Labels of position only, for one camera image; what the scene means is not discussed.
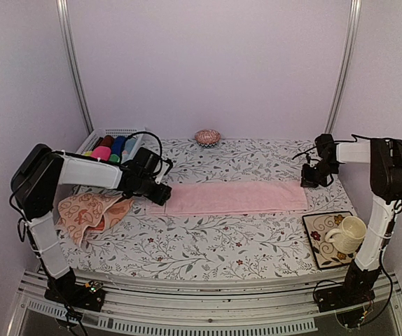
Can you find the pink rolled towel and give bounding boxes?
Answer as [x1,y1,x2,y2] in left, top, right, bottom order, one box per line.
[90,146,111,161]

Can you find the aluminium frame post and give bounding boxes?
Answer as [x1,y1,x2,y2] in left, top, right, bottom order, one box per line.
[324,0,361,133]
[56,0,94,134]

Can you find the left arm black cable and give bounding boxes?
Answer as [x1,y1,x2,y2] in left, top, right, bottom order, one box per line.
[123,130,163,176]

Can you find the white plastic basket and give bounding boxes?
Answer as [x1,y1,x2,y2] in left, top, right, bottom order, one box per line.
[76,128,145,164]

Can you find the floral table mat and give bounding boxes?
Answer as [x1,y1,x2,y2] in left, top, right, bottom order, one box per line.
[48,138,358,283]

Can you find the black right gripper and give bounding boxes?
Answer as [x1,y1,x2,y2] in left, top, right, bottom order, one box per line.
[302,160,340,188]

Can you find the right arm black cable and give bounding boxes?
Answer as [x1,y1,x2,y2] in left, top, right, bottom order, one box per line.
[291,146,319,164]

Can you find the square floral plate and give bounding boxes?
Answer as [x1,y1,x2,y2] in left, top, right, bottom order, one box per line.
[302,211,367,270]

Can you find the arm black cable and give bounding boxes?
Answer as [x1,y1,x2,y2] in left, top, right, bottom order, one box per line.
[123,130,163,176]
[291,146,319,164]

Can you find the pink towel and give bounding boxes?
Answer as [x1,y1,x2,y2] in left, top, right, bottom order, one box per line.
[145,181,308,216]
[90,146,111,161]

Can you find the cream ceramic mug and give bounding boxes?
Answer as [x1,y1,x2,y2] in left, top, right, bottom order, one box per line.
[324,216,367,254]

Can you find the light blue rolled towel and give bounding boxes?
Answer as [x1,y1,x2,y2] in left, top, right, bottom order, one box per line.
[121,137,137,162]

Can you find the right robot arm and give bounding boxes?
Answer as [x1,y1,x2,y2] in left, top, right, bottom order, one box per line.
[300,134,402,312]

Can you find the patterned ceramic bowl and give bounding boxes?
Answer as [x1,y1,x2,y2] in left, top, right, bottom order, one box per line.
[195,129,221,148]

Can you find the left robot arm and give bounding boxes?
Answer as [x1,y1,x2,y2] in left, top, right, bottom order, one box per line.
[9,143,173,312]

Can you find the right aluminium frame post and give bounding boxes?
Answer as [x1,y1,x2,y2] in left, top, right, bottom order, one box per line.
[324,0,361,133]

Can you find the left aluminium frame post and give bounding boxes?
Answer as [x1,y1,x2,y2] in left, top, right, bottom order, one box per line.
[56,0,94,134]

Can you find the orange patterned towel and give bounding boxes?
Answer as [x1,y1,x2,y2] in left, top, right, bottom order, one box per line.
[57,192,134,247]

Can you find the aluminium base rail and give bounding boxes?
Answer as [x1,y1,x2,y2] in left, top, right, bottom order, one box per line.
[7,270,402,335]

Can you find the dark red rolled towel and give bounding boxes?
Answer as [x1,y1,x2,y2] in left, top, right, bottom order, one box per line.
[99,135,115,148]

